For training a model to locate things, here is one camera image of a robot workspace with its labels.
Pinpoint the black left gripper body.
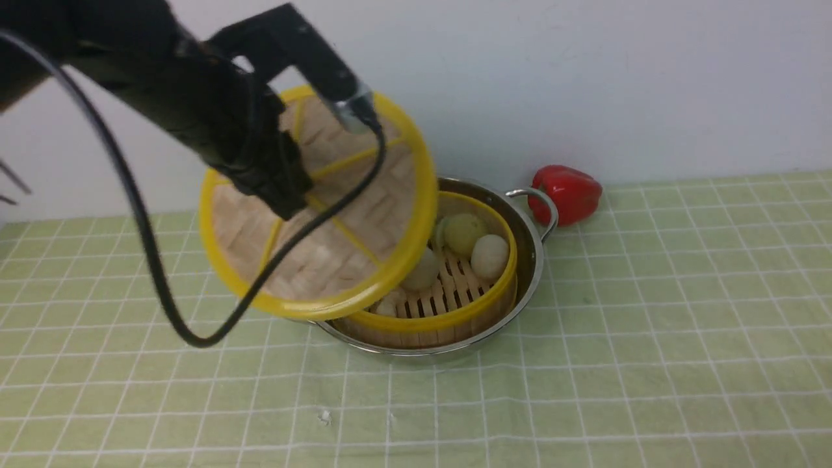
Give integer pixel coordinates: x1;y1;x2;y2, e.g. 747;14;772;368
207;72;312;220

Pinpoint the woven bamboo steamer lid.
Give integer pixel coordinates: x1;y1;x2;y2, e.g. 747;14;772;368
198;85;439;322

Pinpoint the bamboo steamer basket yellow rim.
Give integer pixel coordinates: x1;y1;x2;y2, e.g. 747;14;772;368
331;190;518;350

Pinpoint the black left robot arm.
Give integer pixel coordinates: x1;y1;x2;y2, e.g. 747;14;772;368
1;1;311;219

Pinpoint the stainless steel pot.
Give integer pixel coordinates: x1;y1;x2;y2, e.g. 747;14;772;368
317;177;556;361

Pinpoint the white crescent dumpling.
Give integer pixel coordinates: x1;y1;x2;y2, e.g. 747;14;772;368
374;298;398;318

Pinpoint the greenish round bun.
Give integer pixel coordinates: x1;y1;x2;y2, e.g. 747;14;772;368
442;213;489;258

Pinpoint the red bell pepper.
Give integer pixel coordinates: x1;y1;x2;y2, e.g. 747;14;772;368
531;165;603;228

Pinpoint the green checkered tablecloth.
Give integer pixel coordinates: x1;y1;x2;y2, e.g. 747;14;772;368
1;171;831;467

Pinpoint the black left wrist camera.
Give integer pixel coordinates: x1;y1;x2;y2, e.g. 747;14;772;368
208;3;381;134

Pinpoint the black left camera cable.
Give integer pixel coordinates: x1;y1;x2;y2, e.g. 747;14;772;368
0;29;388;348

